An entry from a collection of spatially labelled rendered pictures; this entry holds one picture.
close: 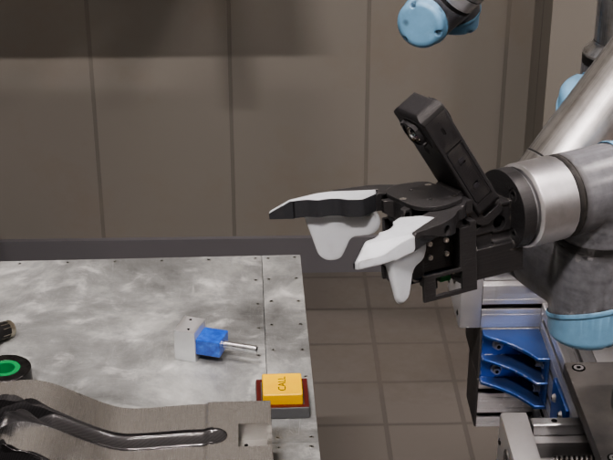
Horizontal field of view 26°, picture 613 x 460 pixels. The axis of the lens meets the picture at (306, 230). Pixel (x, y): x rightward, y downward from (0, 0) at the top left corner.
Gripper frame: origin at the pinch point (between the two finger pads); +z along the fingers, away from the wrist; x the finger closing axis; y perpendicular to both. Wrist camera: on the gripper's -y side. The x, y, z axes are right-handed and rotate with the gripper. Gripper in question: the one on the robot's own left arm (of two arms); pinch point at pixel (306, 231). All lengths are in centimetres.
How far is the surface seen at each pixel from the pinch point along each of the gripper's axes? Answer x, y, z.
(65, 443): 64, 46, 6
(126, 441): 66, 49, -3
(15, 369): 99, 49, 4
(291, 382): 75, 52, -32
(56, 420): 69, 45, 5
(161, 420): 68, 48, -9
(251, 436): 61, 51, -19
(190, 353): 94, 52, -23
